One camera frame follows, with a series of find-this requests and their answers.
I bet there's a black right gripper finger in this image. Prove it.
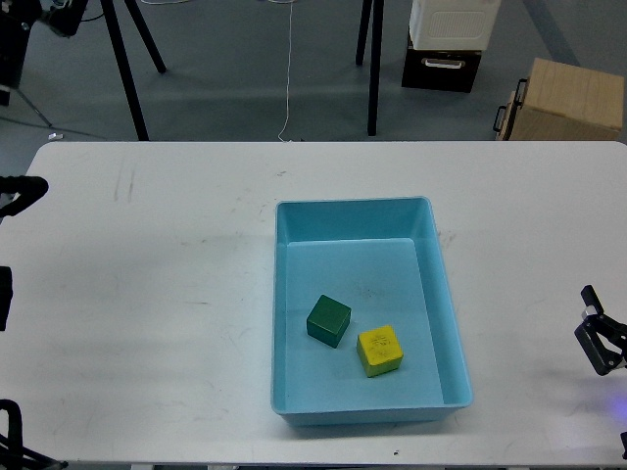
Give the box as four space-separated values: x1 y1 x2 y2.
574 285 626 376

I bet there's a yellow block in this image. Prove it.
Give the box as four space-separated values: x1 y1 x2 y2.
356 325 404 378

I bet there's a green block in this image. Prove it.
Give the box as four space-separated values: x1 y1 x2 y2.
306 295 352 349

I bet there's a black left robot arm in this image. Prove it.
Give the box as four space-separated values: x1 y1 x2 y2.
1 176 49 469

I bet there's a light blue plastic box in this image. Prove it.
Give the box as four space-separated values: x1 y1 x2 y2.
271 197 473 426

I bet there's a black table leg pair right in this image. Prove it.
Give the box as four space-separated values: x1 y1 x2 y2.
355 0 385 137

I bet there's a black table leg pair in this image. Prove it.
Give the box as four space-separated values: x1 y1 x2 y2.
355 0 385 137
100 0 168 142

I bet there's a black table leg pair left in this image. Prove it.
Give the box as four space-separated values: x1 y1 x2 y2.
100 0 168 142

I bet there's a black case with handle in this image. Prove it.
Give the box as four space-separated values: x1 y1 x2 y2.
401 37 483 93

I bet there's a white hanging cord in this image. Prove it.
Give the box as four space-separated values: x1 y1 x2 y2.
277 0 295 143

